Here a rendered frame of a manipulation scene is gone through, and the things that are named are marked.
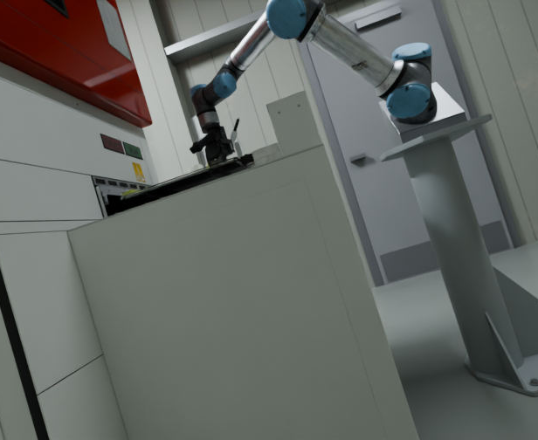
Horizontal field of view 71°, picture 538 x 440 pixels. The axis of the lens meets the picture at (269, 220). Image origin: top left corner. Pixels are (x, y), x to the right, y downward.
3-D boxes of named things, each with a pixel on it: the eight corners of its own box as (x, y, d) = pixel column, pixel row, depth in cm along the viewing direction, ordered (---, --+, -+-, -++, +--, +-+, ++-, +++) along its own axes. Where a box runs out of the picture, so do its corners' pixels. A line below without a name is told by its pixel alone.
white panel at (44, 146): (-20, 238, 69) (-79, 33, 70) (166, 226, 149) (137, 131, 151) (-6, 233, 68) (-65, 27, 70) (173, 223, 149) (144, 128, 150)
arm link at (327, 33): (440, 74, 114) (289, -38, 102) (439, 103, 105) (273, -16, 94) (411, 101, 123) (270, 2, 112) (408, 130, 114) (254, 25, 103)
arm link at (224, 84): (229, 61, 131) (210, 77, 139) (217, 79, 125) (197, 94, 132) (244, 79, 135) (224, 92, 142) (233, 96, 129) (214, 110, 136)
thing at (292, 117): (284, 161, 86) (265, 103, 87) (300, 182, 141) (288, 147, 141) (323, 147, 85) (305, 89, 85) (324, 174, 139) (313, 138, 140)
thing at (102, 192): (103, 219, 105) (93, 187, 105) (168, 218, 148) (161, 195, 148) (108, 217, 104) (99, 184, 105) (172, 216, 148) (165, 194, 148)
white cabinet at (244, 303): (167, 576, 85) (65, 232, 88) (251, 386, 180) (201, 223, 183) (454, 525, 76) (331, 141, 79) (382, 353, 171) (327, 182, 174)
